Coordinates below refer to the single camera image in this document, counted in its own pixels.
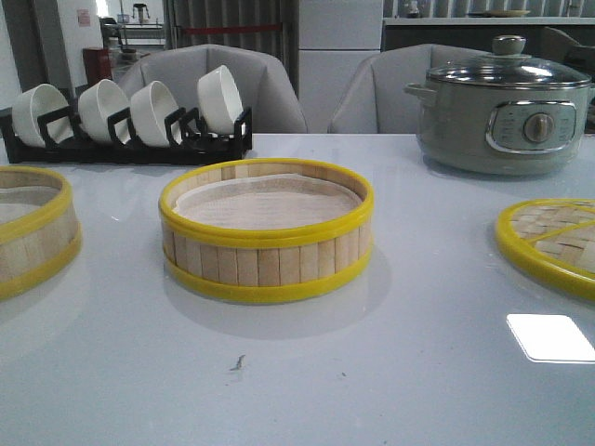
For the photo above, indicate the grey chair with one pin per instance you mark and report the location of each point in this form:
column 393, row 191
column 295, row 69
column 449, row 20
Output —
column 261, row 79
column 374, row 102

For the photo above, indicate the right grey chair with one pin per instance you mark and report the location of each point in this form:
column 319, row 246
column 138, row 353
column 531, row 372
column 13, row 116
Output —
column 374, row 102

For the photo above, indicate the red cylinder bin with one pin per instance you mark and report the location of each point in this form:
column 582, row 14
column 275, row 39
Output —
column 97, row 64

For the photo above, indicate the glass pot lid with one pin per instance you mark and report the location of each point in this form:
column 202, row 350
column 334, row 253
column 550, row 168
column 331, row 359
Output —
column 507, row 66

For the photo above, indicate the left grey chair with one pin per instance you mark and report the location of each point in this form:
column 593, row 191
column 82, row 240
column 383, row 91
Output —
column 261, row 79

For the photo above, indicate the woven bamboo steamer lid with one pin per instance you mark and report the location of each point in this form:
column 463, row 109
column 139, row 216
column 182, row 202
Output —
column 551, row 240

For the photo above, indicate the black dish rack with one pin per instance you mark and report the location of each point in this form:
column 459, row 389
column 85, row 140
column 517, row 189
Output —
column 188, row 141

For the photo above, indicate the white liner in center tier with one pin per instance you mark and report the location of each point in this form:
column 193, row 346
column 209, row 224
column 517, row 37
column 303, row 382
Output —
column 272, row 202

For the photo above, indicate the green electric cooking pot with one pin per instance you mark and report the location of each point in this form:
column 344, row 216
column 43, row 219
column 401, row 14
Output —
column 501, row 130

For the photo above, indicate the white liner in tier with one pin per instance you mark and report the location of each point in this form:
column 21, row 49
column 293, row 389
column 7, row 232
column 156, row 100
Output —
column 272, row 202
column 20, row 201

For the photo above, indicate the bamboo steamer tier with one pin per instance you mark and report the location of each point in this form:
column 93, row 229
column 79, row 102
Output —
column 267, row 266
column 37, row 246

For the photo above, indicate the white bowl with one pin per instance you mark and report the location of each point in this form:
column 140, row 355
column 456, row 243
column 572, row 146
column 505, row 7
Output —
column 219, row 100
column 31, row 104
column 96, row 104
column 149, row 107

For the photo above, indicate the white cabinet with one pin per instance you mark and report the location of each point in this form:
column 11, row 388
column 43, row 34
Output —
column 333, row 38

